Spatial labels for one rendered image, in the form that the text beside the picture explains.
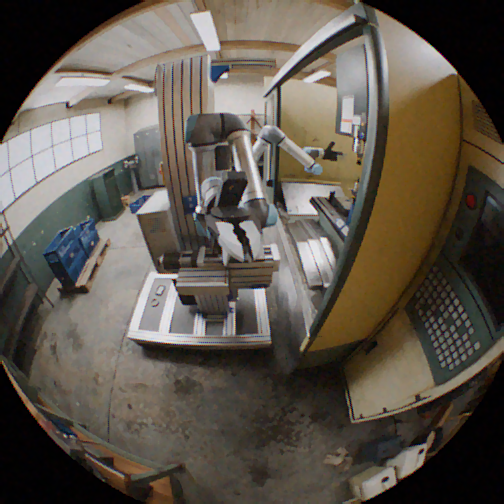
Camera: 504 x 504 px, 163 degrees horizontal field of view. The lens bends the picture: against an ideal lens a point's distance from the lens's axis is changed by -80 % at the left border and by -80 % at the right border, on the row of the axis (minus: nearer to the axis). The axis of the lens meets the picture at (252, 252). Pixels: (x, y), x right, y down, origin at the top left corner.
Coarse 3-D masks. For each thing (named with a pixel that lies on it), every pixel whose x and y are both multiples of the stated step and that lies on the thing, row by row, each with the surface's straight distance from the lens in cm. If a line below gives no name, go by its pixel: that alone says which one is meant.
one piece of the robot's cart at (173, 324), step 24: (144, 288) 213; (168, 288) 203; (144, 312) 195; (168, 312) 182; (192, 312) 177; (240, 312) 170; (264, 312) 170; (144, 336) 178; (168, 336) 168; (192, 336) 162; (216, 336) 158; (240, 336) 156; (264, 336) 158
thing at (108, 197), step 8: (112, 168) 483; (96, 176) 466; (104, 176) 459; (112, 176) 485; (96, 184) 478; (104, 184) 462; (112, 184) 479; (96, 192) 485; (104, 192) 468; (112, 192) 476; (104, 200) 477; (112, 200) 474; (120, 200) 502; (104, 208) 486; (112, 208) 474; (120, 208) 501; (104, 216) 498; (112, 216) 481
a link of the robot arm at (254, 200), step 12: (228, 120) 73; (240, 120) 75; (228, 132) 73; (240, 132) 71; (240, 144) 68; (240, 156) 66; (252, 156) 66; (240, 168) 64; (252, 168) 63; (252, 180) 61; (252, 192) 59; (252, 204) 58; (264, 204) 59; (264, 216) 58; (276, 216) 59
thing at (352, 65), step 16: (352, 48) 165; (336, 64) 183; (352, 64) 160; (352, 80) 156; (368, 80) 141; (368, 96) 138; (336, 112) 171; (368, 112) 135; (336, 128) 169; (352, 128) 147
